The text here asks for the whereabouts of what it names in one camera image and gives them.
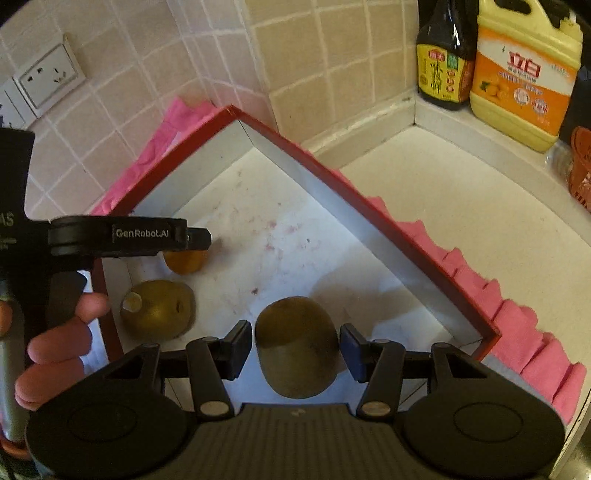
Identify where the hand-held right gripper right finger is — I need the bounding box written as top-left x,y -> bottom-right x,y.
339,323 -> 488,421

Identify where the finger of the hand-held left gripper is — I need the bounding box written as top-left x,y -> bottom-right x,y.
113,217 -> 213,259

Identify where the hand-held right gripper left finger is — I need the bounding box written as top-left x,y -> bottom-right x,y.
104,320 -> 254,423

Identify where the small orange mandarin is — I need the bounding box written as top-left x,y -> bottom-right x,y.
164,249 -> 206,275

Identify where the plain brown kiwi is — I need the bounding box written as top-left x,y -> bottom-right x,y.
255,296 -> 341,400

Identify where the red cardboard box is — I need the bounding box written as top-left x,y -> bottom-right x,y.
90,105 -> 502,416

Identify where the person's left hand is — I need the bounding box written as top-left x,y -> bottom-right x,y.
14,293 -> 112,411

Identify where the kiwi with white sticker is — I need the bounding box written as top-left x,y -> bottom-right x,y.
120,279 -> 197,342

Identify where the pink ruffled quilted mat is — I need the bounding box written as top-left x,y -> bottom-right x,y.
88,97 -> 587,425

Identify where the orange plastic basket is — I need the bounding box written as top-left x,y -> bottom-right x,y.
566,126 -> 591,210

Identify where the dark soy sauce bottle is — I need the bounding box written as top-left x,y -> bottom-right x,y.
416,0 -> 478,112

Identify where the yellow detergent jug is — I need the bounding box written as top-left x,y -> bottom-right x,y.
468,0 -> 585,153

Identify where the white wall socket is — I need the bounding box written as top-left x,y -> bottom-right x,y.
0,78 -> 29,131
13,34 -> 88,118

